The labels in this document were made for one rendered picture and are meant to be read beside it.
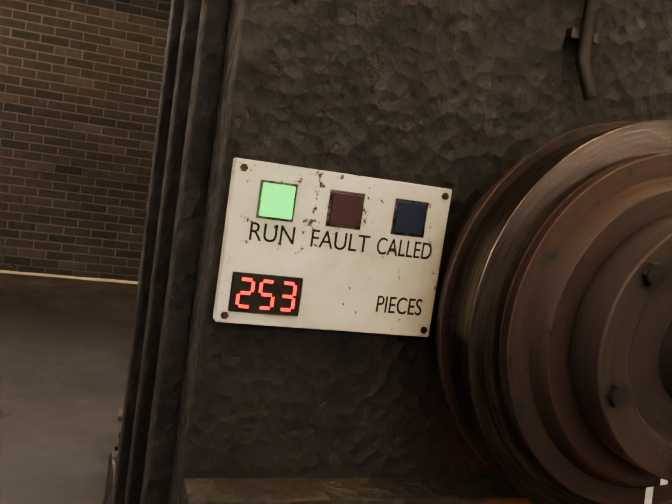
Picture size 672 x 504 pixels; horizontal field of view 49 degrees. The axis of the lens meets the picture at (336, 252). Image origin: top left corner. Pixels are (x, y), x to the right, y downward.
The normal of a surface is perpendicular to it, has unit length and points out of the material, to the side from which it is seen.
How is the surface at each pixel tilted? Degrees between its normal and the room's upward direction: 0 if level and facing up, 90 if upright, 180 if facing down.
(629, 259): 53
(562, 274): 72
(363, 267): 90
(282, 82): 90
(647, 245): 45
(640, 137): 90
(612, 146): 90
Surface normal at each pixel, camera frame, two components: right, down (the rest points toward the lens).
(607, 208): -0.32, -0.65
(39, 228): 0.32, 0.15
